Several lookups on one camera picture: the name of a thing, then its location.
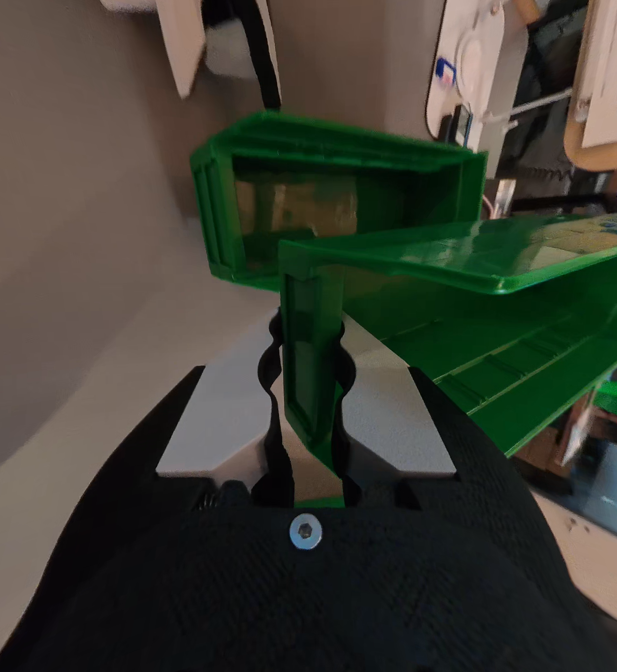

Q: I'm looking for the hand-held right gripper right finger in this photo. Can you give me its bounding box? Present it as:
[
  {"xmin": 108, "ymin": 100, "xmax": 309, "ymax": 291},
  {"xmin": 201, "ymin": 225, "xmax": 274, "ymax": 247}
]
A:
[{"xmin": 332, "ymin": 314, "xmax": 457, "ymax": 508}]

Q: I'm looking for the green plastic bin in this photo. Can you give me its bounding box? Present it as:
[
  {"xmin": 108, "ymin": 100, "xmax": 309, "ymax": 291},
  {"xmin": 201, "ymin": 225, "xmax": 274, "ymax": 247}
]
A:
[
  {"xmin": 278, "ymin": 211, "xmax": 617, "ymax": 473},
  {"xmin": 189, "ymin": 109, "xmax": 489, "ymax": 293}
]

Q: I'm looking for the black battery blue trim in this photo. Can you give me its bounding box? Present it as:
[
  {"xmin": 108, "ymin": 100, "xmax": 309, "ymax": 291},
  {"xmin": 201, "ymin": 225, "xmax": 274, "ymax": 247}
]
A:
[{"xmin": 452, "ymin": 104, "xmax": 475, "ymax": 146}]

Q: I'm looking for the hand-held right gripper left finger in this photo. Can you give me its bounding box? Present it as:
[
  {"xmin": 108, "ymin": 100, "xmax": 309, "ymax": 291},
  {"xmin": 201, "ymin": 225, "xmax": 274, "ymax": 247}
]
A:
[{"xmin": 155, "ymin": 309, "xmax": 295, "ymax": 508}]

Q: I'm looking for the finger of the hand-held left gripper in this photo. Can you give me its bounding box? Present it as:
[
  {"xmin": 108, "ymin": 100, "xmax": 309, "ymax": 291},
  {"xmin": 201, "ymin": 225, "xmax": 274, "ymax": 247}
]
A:
[
  {"xmin": 240, "ymin": 0, "xmax": 284, "ymax": 110},
  {"xmin": 155, "ymin": 0, "xmax": 208, "ymax": 100}
]

